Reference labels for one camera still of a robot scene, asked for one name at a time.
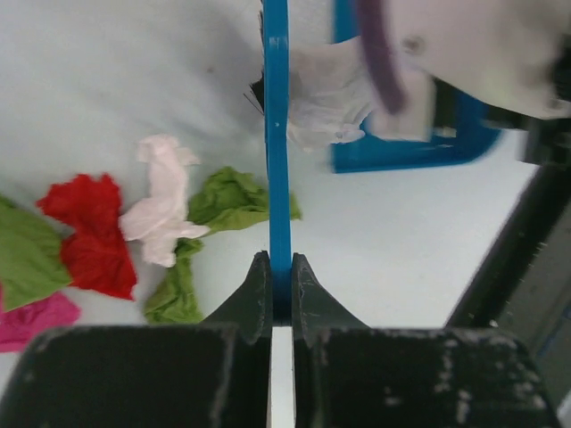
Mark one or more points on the blue plastic dustpan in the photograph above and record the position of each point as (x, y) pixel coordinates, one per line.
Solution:
(454, 132)

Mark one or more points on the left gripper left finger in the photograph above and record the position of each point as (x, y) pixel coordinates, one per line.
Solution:
(212, 374)

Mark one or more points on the blue hand brush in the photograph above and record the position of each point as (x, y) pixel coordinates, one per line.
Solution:
(275, 41)

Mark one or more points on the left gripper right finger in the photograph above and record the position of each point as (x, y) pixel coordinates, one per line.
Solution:
(348, 374)

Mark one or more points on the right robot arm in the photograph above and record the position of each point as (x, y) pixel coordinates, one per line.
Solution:
(513, 56)

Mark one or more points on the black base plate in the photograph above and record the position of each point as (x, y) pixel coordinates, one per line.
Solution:
(523, 284)

